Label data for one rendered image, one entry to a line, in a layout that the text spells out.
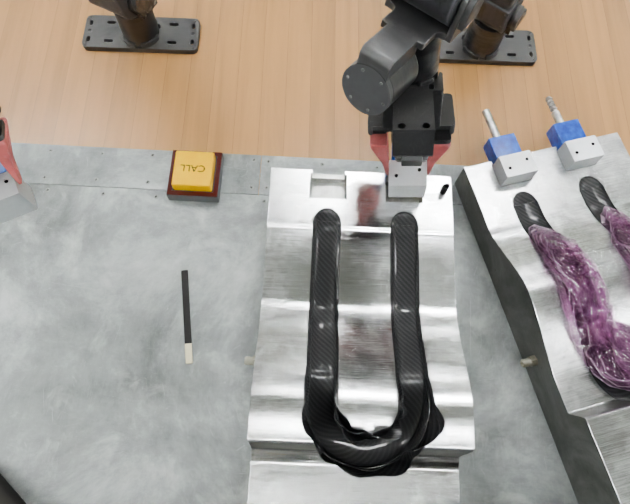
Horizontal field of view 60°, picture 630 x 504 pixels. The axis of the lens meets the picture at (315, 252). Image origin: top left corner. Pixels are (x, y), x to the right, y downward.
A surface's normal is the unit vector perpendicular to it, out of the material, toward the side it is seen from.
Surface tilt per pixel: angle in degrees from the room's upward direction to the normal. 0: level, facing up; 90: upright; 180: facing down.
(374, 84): 77
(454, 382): 23
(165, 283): 0
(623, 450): 0
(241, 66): 0
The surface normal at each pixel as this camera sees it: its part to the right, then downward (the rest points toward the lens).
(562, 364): 0.07, -0.15
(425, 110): -0.09, -0.65
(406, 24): 0.16, -0.50
